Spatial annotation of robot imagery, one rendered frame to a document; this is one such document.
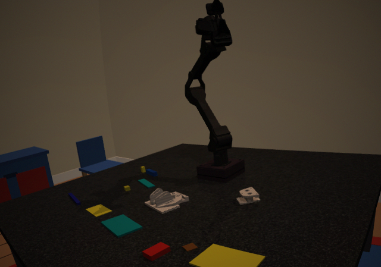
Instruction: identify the teal flat square plate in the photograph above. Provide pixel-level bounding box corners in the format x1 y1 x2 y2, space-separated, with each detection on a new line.
101 214 142 238

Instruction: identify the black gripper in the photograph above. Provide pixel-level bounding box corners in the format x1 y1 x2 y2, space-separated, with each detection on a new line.
206 0 232 47

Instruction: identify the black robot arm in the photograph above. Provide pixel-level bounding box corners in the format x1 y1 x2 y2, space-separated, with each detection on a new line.
185 15 232 167

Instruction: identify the teal rectangular bar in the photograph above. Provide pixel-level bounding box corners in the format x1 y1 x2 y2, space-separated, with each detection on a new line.
138 179 155 188

